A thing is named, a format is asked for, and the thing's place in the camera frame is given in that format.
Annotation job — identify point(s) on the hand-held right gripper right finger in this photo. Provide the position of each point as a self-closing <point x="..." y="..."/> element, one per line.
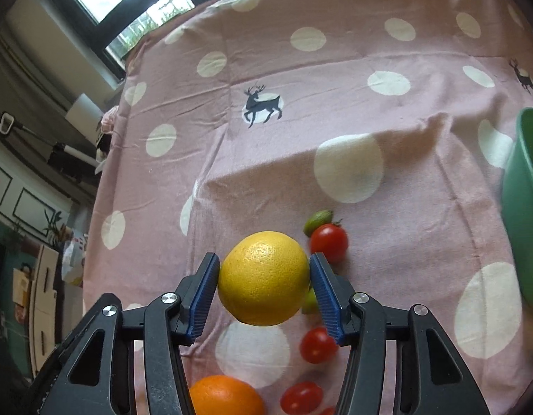
<point x="325" y="298"/>

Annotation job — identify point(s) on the light wooden cabinet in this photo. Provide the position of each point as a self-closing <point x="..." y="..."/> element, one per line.
<point x="44" y="311"/>

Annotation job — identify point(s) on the green bowl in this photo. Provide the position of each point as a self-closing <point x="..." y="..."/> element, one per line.
<point x="523" y="207"/>

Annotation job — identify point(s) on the pink crumpled cloth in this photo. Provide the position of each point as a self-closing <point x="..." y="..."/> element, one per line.
<point x="109" y="119"/>

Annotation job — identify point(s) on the small green fruit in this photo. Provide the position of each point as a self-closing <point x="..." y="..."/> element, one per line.
<point x="309" y="302"/>
<point x="318" y="222"/>

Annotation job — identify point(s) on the pink polka-dot tablecloth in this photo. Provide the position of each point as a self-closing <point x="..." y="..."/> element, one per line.
<point x="335" y="116"/>

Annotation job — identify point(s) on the orange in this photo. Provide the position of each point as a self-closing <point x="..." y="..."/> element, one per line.
<point x="225" y="397"/>

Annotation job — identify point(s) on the yellow-green pear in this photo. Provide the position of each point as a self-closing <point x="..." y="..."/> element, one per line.
<point x="264" y="276"/>

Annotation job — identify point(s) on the red tomato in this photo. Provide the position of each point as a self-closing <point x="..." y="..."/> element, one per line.
<point x="317" y="346"/>
<point x="301" y="397"/>
<point x="329" y="244"/>

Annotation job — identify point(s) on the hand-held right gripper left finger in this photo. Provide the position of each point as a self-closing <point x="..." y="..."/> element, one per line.
<point x="204" y="298"/>

